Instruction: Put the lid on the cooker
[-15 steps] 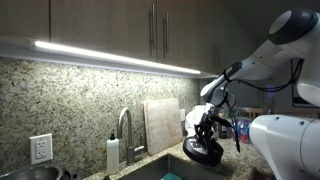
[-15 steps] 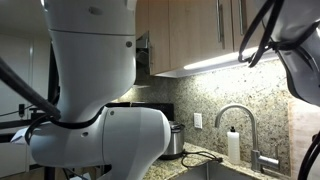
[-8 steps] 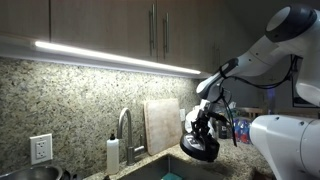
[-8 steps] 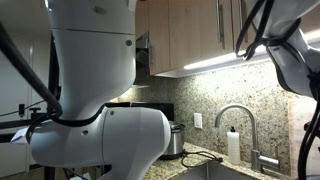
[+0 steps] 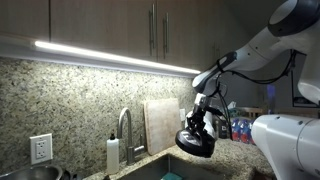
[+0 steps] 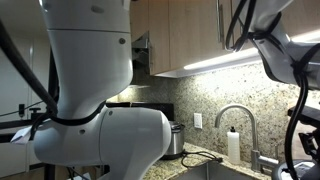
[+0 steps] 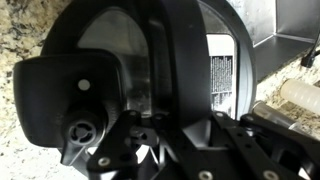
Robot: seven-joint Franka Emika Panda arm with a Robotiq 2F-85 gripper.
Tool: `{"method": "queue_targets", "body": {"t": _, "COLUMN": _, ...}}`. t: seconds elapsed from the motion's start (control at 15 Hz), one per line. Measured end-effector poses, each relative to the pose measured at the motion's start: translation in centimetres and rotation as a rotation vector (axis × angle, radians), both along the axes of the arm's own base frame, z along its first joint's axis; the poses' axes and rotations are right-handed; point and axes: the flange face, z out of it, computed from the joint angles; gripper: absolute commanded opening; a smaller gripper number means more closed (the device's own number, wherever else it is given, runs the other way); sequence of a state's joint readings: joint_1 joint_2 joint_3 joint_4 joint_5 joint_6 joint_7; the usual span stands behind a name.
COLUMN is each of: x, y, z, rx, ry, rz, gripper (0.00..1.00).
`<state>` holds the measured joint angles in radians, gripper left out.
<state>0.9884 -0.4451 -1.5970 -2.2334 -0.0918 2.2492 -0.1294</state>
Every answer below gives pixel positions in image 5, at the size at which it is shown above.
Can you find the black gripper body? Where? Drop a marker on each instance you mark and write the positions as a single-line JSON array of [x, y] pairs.
[[199, 115]]

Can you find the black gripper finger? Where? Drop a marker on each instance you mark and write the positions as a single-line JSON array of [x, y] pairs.
[[201, 129], [191, 129]]

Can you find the black cooker lid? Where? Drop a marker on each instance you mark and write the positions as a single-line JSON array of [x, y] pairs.
[[196, 145]]

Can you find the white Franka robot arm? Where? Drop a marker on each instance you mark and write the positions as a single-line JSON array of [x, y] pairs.
[[290, 143]]

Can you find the stainless steel cooker pot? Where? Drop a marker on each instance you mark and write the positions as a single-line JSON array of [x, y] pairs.
[[30, 173]]

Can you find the dark jar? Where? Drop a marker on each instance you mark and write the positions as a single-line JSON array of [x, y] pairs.
[[222, 130]]

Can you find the wooden cutting board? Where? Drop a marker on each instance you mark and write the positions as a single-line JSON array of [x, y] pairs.
[[162, 126]]

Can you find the green tissue box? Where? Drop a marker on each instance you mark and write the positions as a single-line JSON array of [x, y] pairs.
[[233, 110]]

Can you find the blue bottle with red label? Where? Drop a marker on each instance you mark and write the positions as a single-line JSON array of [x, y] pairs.
[[245, 131], [236, 130]]

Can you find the green sponge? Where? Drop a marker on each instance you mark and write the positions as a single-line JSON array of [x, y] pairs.
[[171, 176]]

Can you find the wooden tray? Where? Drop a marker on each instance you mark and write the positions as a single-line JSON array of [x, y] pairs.
[[251, 111]]

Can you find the stainless steel sink basin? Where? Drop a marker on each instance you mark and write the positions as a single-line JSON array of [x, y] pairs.
[[150, 170]]

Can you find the silver gooseneck faucet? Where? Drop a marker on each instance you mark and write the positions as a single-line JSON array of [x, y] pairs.
[[129, 150]]

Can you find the blue glowing device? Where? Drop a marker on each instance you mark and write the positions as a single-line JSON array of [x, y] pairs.
[[271, 98]]

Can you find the white soap dispenser bottle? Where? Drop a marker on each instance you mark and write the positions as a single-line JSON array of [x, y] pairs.
[[112, 156]]

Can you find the under-cabinet light strip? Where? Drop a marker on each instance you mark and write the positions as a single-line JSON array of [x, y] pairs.
[[116, 58]]

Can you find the wooden upper cabinet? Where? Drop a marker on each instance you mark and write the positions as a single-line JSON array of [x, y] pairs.
[[100, 23]]

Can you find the small white wall outlet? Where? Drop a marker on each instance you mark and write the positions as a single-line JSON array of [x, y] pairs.
[[182, 115]]

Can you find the white double wall outlet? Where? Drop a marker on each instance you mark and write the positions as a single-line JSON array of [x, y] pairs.
[[41, 149]]

